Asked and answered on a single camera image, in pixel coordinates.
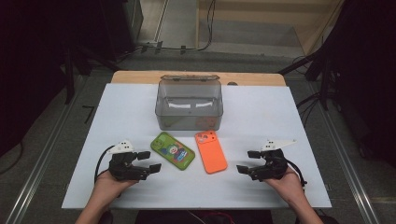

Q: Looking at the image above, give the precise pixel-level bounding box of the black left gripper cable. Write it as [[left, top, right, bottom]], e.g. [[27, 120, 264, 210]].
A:
[[93, 145, 116, 185]]

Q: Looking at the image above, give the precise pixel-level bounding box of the person's dark clothing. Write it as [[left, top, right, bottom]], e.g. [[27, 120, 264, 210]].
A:
[[135, 209, 275, 224]]

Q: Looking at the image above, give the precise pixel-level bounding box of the metal floor rail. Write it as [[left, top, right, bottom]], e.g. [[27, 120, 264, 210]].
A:
[[5, 76, 87, 224], [306, 82, 381, 224]]

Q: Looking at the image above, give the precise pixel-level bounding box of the person's left hand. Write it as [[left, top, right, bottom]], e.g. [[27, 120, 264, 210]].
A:
[[92, 169, 140, 207]]

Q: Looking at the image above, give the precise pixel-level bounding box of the black metal stand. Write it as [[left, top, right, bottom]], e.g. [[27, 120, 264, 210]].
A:
[[62, 43, 120, 105], [278, 50, 332, 111]]

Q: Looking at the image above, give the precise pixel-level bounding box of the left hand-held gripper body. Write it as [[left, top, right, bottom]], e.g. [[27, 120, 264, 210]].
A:
[[106, 139, 151, 182]]

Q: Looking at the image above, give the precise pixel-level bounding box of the person's right hand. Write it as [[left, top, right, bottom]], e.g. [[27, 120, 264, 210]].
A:
[[263, 166, 308, 207]]

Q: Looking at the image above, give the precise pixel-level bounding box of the orange phone case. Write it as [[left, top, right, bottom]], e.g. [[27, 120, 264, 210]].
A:
[[194, 130, 229, 175]]

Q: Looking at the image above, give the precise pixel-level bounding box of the light wooden platform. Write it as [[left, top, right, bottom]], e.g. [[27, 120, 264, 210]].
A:
[[194, 0, 345, 57]]

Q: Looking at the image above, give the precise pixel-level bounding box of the grey transparent plastic box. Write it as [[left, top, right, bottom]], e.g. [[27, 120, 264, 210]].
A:
[[154, 74, 225, 132]]

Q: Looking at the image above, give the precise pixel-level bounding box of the green cartoon phone case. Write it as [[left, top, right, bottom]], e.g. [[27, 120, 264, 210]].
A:
[[149, 131, 196, 172]]

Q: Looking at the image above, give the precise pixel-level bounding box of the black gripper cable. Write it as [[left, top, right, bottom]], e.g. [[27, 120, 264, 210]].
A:
[[285, 159, 308, 188], [93, 145, 116, 185]]

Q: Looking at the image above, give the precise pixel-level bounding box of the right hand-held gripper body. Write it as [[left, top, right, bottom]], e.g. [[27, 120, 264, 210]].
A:
[[248, 139, 297, 182]]

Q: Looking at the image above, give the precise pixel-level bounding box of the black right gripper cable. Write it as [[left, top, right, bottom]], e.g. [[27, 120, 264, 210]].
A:
[[285, 159, 308, 188]]

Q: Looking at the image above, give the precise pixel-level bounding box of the black floor cable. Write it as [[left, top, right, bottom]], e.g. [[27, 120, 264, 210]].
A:
[[124, 0, 218, 57]]

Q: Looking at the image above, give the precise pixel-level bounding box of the thin red cable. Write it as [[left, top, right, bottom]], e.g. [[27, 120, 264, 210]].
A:
[[186, 210, 236, 224]]

